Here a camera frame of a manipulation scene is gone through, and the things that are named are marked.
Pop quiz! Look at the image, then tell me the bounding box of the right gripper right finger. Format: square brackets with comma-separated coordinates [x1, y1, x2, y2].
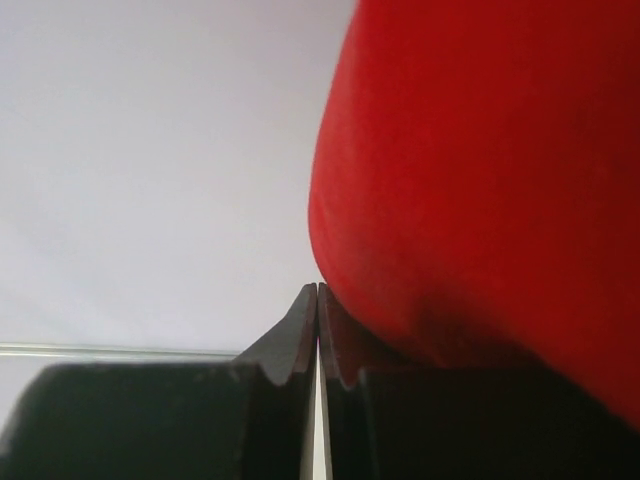
[317, 286, 639, 479]

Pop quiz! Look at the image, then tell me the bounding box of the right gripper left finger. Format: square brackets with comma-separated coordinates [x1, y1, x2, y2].
[1, 284, 317, 479]

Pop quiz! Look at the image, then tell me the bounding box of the red t-shirt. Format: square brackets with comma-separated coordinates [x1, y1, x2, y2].
[309, 1, 639, 425]

